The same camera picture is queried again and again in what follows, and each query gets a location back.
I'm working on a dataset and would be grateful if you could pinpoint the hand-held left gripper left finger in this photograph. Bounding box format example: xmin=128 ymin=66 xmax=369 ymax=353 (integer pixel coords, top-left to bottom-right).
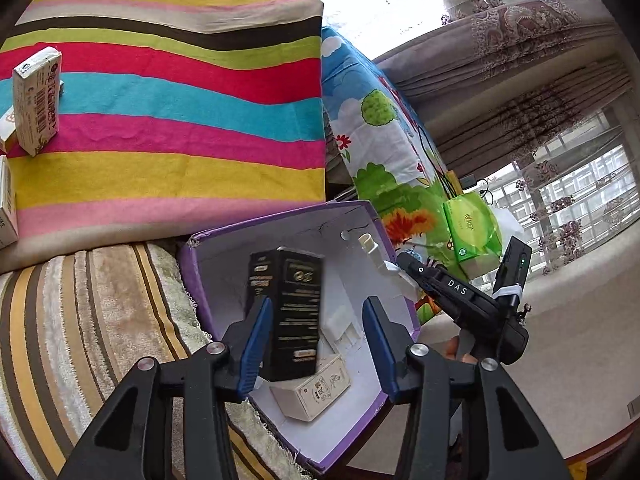
xmin=57 ymin=296 xmax=273 ymax=480

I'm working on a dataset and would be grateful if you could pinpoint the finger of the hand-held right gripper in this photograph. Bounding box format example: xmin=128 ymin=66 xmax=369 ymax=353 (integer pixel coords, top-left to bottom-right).
xmin=396 ymin=251 xmax=442 ymax=287

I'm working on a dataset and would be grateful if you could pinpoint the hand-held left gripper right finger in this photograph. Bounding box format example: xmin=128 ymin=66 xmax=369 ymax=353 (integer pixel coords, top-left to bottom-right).
xmin=361 ymin=296 xmax=571 ymax=480

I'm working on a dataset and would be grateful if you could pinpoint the white plastic holder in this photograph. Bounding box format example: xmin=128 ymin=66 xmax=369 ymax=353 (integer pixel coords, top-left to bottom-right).
xmin=320 ymin=305 xmax=362 ymax=356

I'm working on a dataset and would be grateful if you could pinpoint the black box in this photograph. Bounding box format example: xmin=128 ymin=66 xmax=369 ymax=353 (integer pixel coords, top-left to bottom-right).
xmin=248 ymin=247 xmax=326 ymax=382

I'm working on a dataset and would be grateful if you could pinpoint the purple cardboard box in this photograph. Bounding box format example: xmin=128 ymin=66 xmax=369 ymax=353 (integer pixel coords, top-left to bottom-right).
xmin=179 ymin=200 xmax=422 ymax=476

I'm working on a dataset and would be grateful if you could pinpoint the person's right hand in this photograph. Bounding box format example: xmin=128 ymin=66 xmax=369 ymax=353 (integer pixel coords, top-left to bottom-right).
xmin=444 ymin=336 xmax=481 ymax=364

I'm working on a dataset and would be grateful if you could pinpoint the green tissue pack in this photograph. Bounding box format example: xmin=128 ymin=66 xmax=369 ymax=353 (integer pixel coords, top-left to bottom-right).
xmin=442 ymin=191 xmax=503 ymax=281

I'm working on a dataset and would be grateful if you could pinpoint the beige box with figure print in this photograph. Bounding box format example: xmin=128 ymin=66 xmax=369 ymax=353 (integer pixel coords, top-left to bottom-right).
xmin=270 ymin=352 xmax=351 ymax=423

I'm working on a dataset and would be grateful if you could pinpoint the white tissue sheet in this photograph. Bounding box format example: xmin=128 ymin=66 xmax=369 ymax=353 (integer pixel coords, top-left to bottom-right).
xmin=492 ymin=205 xmax=526 ymax=256

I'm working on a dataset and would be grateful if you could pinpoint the beige window sill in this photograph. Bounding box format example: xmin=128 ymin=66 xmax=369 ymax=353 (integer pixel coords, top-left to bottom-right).
xmin=520 ymin=240 xmax=640 ymax=321

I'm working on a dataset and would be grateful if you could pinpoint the cartoon printed cloth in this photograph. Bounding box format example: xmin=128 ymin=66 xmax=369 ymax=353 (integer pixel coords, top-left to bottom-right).
xmin=320 ymin=25 xmax=501 ymax=326

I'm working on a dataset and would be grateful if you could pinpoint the floral sheer curtain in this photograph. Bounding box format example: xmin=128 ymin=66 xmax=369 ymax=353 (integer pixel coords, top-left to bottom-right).
xmin=422 ymin=0 xmax=640 ymax=276

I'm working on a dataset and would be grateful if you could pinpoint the grid window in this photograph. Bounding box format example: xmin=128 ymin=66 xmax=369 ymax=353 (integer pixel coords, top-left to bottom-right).
xmin=482 ymin=142 xmax=640 ymax=273

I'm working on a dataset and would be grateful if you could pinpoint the grey brown curtain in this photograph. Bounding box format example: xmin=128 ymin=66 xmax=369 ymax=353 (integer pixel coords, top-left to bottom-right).
xmin=375 ymin=0 xmax=640 ymax=191

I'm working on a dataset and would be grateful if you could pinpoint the rainbow striped cloth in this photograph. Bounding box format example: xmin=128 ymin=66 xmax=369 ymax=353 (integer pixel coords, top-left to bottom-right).
xmin=0 ymin=0 xmax=328 ymax=276

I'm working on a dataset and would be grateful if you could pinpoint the cream box with dark print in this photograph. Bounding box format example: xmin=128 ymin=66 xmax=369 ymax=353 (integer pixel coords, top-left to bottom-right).
xmin=0 ymin=155 xmax=20 ymax=251

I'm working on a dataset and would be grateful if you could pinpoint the cream tall box with barcode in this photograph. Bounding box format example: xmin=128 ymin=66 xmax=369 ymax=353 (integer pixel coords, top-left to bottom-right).
xmin=12 ymin=46 xmax=63 ymax=157

